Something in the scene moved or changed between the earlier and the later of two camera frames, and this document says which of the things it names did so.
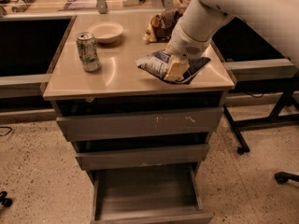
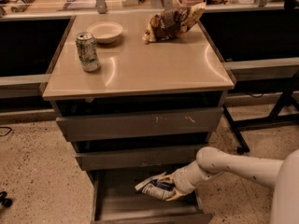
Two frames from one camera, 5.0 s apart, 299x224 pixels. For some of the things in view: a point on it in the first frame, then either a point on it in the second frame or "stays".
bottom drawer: x=157 y=194 stays
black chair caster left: x=7 y=202 stays
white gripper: x=186 y=45 -> x=181 y=180
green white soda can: x=88 y=49 stays
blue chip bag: x=158 y=65 -> x=150 y=187
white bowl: x=106 y=32 stays
